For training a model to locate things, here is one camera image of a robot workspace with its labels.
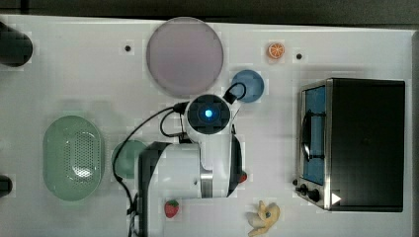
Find large grey round plate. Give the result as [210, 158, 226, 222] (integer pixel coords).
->
[146, 17, 223, 98]

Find small green plate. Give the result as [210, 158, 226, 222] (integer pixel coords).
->
[112, 140, 146, 179]

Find red toy strawberry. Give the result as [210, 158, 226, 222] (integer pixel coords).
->
[164, 199, 179, 218]

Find black cylinder post lower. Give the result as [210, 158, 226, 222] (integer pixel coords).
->
[0, 175, 13, 198]

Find green oval strainer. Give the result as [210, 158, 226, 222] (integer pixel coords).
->
[42, 116, 105, 201]

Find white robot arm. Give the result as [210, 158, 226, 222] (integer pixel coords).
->
[137, 93, 247, 237]

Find small blue plate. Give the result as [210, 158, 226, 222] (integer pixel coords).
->
[231, 69, 265, 103]

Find orange slice toy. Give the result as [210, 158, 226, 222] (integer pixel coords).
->
[267, 42, 285, 60]

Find black cylinder post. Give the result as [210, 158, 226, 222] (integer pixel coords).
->
[0, 175, 13, 198]
[0, 23, 34, 67]

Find yellow toy figure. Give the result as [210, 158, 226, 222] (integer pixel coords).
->
[246, 200, 281, 237]

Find black toaster oven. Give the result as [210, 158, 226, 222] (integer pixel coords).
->
[293, 78, 405, 212]

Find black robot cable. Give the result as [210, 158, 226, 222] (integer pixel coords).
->
[112, 101, 191, 237]

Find black cylinder post upper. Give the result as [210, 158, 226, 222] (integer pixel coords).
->
[0, 23, 34, 67]

